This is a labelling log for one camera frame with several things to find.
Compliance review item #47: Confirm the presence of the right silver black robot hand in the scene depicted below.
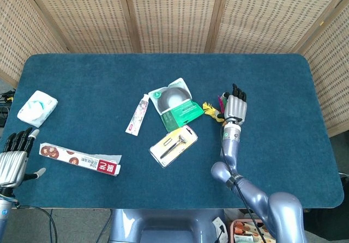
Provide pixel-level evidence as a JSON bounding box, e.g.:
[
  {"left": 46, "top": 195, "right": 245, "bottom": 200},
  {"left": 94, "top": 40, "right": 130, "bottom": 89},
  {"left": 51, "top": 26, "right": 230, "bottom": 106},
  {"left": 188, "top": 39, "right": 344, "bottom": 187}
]
[{"left": 214, "top": 83, "right": 248, "bottom": 126}]

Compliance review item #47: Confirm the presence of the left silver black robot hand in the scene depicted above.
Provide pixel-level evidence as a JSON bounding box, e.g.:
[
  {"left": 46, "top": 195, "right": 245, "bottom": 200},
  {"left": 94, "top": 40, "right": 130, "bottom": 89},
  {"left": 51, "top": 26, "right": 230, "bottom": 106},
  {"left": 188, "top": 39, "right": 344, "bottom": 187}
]
[{"left": 0, "top": 127, "right": 46, "bottom": 188}]

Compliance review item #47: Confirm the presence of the colourful feather shuttlecock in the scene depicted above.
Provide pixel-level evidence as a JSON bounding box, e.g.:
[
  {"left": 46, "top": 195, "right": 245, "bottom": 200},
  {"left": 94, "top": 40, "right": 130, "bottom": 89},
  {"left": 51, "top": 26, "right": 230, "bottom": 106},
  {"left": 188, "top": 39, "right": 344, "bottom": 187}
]
[{"left": 202, "top": 94, "right": 228, "bottom": 124}]

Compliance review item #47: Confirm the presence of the white tissue pack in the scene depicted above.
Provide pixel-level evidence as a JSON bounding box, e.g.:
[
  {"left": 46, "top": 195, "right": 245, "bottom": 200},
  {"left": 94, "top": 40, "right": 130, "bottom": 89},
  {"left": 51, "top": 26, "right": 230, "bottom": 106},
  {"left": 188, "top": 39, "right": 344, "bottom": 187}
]
[{"left": 16, "top": 90, "right": 59, "bottom": 128}]

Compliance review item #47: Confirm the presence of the long red white carton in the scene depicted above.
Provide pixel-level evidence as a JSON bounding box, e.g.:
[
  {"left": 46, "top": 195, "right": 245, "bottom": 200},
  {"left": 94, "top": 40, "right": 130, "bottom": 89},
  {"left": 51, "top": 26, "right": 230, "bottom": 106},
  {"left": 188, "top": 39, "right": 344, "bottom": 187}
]
[{"left": 39, "top": 142, "right": 122, "bottom": 177}]

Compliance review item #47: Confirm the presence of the razor blister pack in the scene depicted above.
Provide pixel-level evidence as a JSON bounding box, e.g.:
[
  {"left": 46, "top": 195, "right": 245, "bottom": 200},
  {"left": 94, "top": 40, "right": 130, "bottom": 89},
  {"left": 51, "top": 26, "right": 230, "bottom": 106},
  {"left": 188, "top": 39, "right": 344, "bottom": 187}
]
[{"left": 149, "top": 125, "right": 199, "bottom": 169}]

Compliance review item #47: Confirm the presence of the woven bamboo screen panel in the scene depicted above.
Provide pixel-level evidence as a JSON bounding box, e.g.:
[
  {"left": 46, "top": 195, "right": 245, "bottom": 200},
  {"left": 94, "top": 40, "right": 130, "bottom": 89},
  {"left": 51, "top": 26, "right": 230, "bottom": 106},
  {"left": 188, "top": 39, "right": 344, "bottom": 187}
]
[
  {"left": 0, "top": 0, "right": 68, "bottom": 88},
  {"left": 122, "top": 0, "right": 227, "bottom": 54},
  {"left": 21, "top": 0, "right": 141, "bottom": 54},
  {"left": 209, "top": 0, "right": 349, "bottom": 54},
  {"left": 298, "top": 0, "right": 349, "bottom": 137}
]

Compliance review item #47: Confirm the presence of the white printed tube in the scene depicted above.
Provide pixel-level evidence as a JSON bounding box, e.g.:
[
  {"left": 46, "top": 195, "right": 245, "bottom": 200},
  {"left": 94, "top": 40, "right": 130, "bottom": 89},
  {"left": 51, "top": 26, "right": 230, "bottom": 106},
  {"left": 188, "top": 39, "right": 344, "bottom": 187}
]
[{"left": 125, "top": 94, "right": 151, "bottom": 137}]

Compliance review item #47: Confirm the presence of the blue felt table mat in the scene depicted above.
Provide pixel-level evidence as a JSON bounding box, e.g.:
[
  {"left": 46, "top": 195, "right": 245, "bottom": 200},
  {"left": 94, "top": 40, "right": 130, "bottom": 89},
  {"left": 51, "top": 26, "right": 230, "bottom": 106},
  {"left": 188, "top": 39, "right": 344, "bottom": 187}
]
[{"left": 0, "top": 53, "right": 345, "bottom": 210}]

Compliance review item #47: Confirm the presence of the white power strip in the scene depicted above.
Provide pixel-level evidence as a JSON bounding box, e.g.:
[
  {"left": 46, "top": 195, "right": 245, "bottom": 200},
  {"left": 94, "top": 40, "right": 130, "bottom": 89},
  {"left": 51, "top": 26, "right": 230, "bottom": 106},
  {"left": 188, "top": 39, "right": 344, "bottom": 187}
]
[{"left": 212, "top": 217, "right": 228, "bottom": 243}]

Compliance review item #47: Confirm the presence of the pink storage basket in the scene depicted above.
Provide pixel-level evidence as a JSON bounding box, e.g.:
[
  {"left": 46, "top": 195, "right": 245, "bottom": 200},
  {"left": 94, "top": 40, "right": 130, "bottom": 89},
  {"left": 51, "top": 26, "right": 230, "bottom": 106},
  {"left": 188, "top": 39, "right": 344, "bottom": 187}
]
[{"left": 230, "top": 219, "right": 273, "bottom": 243}]

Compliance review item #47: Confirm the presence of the blue-grey robot torso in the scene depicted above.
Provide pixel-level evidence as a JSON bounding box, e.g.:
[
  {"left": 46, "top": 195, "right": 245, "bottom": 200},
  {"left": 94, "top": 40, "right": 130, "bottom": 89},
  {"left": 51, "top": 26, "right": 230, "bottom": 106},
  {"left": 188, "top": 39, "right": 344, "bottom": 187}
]
[{"left": 108, "top": 209, "right": 227, "bottom": 243}]

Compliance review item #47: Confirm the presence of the black cable bundle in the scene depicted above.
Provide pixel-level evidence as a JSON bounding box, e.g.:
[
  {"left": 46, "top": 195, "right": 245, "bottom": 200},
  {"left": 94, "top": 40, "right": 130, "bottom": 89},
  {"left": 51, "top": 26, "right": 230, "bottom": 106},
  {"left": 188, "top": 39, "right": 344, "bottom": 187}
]
[{"left": 0, "top": 89, "right": 16, "bottom": 127}]

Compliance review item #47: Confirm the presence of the green package with black ring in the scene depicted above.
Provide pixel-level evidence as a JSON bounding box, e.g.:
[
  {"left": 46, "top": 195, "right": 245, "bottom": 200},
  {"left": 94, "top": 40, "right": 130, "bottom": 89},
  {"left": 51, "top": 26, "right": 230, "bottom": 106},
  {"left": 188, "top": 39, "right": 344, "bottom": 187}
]
[{"left": 148, "top": 77, "right": 205, "bottom": 133}]

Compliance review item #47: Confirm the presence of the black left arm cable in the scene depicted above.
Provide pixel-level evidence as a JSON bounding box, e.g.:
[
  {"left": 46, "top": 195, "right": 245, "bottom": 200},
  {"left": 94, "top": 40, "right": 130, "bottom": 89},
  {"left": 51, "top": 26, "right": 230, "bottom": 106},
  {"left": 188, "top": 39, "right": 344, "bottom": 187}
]
[{"left": 10, "top": 199, "right": 58, "bottom": 243}]

